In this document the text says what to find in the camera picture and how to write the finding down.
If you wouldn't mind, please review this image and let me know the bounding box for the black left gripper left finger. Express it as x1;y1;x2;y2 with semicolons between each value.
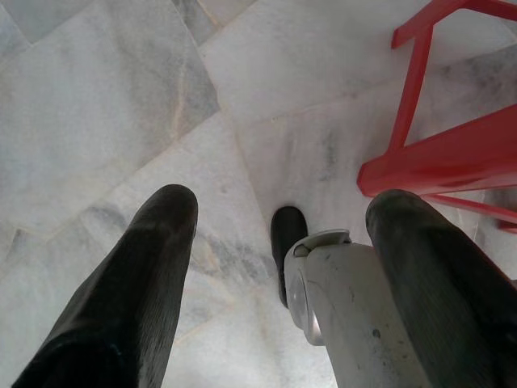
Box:
11;184;199;388

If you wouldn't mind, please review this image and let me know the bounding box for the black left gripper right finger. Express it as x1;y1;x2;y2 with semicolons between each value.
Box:
365;189;517;388

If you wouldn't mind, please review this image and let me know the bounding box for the red plastic stool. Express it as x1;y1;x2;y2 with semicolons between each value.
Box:
358;0;517;235

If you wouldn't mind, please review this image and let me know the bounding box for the black robot foot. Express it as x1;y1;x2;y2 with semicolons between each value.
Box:
270;206;309;308

